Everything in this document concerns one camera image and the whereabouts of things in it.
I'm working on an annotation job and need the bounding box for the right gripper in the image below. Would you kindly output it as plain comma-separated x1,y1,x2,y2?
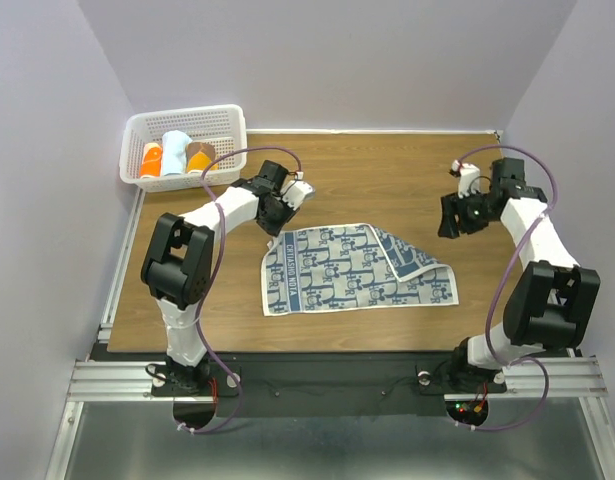
435,186,497,239

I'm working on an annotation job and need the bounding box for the blue white patterned towel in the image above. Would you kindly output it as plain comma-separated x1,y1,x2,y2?
261,223,459,317

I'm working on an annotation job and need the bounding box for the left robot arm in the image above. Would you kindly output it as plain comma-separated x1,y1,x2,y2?
140,160,315,394

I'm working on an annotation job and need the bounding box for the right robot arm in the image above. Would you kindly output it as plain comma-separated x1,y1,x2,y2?
438,158,601,390

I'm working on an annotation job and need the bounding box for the yellow brown rolled towel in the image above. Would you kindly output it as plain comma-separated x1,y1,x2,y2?
185,141,218,174

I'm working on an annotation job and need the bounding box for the white plastic basket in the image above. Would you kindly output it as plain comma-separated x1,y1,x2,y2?
119,104,247,193

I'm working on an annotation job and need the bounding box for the light blue rolled towel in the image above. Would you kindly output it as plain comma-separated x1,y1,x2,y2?
160,130,191,176

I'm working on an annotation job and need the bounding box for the orange rolled towel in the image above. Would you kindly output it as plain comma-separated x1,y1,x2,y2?
139,142,163,179

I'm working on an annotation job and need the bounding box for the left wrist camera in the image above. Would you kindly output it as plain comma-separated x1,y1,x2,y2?
281,171,316,211

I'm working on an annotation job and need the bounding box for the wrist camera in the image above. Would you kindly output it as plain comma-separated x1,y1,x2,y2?
450,160,481,198
281,171,316,211

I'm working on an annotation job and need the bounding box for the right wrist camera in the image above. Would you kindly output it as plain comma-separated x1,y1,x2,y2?
450,160,481,198

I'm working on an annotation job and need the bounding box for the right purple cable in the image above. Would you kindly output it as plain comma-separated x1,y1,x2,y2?
454,145,559,431

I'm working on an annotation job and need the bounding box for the purple cable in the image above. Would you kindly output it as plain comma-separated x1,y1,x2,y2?
454,145,559,431
174,146,303,435

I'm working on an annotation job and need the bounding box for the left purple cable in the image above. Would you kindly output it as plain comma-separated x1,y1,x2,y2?
174,146,303,435

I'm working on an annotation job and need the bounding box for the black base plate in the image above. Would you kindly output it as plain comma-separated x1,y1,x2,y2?
151,351,506,418

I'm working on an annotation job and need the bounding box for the aluminium frame rail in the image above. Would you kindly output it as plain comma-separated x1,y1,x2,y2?
44,189,611,480

